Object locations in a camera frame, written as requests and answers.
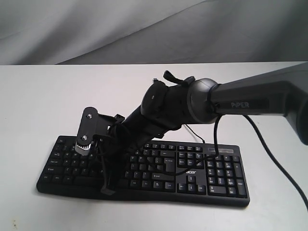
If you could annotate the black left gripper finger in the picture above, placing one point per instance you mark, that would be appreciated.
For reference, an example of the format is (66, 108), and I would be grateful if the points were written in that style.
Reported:
(104, 188)

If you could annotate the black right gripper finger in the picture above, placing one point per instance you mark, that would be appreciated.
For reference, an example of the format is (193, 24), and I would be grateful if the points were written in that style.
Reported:
(113, 178)

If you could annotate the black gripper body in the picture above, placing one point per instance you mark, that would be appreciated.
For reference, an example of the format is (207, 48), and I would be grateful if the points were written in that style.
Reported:
(131, 136)

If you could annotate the black acer keyboard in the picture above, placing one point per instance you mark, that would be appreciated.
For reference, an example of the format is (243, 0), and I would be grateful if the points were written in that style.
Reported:
(165, 171)

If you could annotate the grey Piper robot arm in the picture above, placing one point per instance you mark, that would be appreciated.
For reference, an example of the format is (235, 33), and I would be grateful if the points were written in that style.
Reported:
(282, 92)

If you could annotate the white backdrop cloth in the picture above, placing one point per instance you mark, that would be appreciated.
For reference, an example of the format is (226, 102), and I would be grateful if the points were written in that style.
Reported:
(152, 31)

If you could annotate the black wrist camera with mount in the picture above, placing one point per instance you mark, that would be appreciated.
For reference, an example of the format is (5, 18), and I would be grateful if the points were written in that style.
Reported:
(97, 129)

